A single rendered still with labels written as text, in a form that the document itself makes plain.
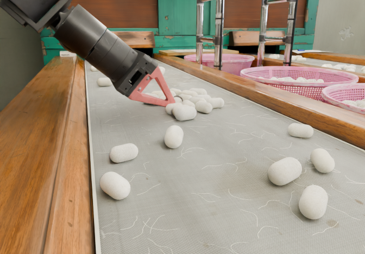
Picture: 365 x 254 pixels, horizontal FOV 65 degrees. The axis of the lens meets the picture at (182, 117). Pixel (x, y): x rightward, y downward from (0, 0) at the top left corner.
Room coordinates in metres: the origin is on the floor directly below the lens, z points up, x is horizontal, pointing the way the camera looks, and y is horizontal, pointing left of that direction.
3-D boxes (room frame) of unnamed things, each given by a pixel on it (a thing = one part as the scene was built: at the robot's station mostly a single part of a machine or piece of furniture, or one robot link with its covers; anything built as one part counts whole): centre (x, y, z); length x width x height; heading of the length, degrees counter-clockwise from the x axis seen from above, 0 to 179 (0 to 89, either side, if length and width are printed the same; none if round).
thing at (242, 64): (1.12, -0.14, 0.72); 0.27 x 0.27 x 0.10
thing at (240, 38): (1.49, -0.38, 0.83); 0.30 x 0.06 x 0.07; 108
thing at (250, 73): (0.71, -0.28, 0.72); 0.27 x 0.27 x 0.10
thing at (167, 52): (1.33, -0.07, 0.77); 0.33 x 0.15 x 0.01; 108
